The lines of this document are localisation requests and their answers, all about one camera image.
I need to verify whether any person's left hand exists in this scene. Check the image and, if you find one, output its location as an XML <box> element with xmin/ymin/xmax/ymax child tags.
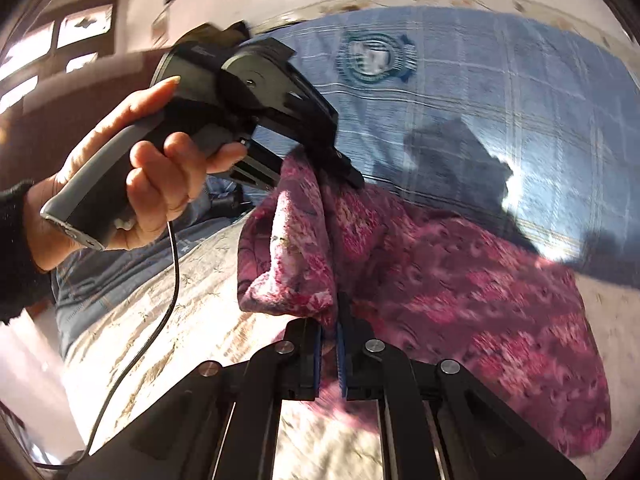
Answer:
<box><xmin>25</xmin><ymin>76</ymin><xmax>247</xmax><ymax>272</ymax></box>

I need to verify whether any blue plaid quilt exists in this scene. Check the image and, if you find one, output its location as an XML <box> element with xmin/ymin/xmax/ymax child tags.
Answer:
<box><xmin>240</xmin><ymin>5</ymin><xmax>640</xmax><ymax>281</ymax></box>

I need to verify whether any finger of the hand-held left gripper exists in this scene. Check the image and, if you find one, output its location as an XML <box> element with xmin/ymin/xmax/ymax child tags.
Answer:
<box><xmin>255</xmin><ymin>85</ymin><xmax>364</xmax><ymax>191</ymax></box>
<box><xmin>229</xmin><ymin>139</ymin><xmax>292</xmax><ymax>193</ymax></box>

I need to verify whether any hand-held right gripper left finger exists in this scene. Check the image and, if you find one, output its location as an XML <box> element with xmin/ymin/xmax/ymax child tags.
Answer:
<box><xmin>65</xmin><ymin>320</ymin><xmax>322</xmax><ymax>480</ymax></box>

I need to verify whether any person's left forearm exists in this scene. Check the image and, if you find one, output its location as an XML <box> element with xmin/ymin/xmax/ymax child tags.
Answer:
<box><xmin>0</xmin><ymin>180</ymin><xmax>57</xmax><ymax>325</ymax></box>

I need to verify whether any brown wooden headboard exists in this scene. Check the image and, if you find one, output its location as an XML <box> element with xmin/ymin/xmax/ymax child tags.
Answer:
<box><xmin>0</xmin><ymin>50</ymin><xmax>173</xmax><ymax>196</ymax></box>

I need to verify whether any white floral bedsheet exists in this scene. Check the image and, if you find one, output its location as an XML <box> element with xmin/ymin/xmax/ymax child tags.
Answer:
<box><xmin>60</xmin><ymin>220</ymin><xmax>640</xmax><ymax>480</ymax></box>

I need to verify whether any wooden frame window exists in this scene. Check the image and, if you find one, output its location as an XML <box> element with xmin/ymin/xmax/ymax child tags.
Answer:
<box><xmin>0</xmin><ymin>2</ymin><xmax>118</xmax><ymax>116</ymax></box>

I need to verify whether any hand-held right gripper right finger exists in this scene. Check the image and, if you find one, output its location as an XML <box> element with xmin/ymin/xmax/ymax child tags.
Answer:
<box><xmin>336</xmin><ymin>320</ymin><xmax>586</xmax><ymax>480</ymax></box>

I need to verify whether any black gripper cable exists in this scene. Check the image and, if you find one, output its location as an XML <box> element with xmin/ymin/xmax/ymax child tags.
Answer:
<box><xmin>20</xmin><ymin>217</ymin><xmax>182</xmax><ymax>471</ymax></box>

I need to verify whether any pink floral shirt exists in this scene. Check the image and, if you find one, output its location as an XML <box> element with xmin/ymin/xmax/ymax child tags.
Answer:
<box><xmin>236</xmin><ymin>145</ymin><xmax>613</xmax><ymax>458</ymax></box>

